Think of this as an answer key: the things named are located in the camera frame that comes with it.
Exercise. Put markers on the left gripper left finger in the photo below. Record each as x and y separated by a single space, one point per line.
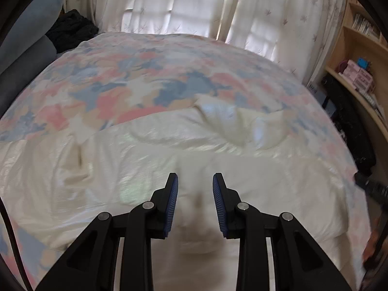
111 242

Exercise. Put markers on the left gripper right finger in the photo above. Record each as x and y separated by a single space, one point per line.
299 262

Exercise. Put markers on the cream shiny puffer coat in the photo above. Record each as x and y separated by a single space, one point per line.
54 185

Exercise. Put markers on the pastel patchwork bedspread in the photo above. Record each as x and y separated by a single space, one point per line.
119 77

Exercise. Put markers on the pink storage boxes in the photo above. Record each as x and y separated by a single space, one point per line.
358 77

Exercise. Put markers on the wooden bookshelf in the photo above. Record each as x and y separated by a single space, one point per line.
353 43

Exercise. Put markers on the black fuzzy cushion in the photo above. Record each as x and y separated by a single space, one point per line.
70 29

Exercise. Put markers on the white floral curtain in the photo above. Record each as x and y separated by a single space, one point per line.
298 35

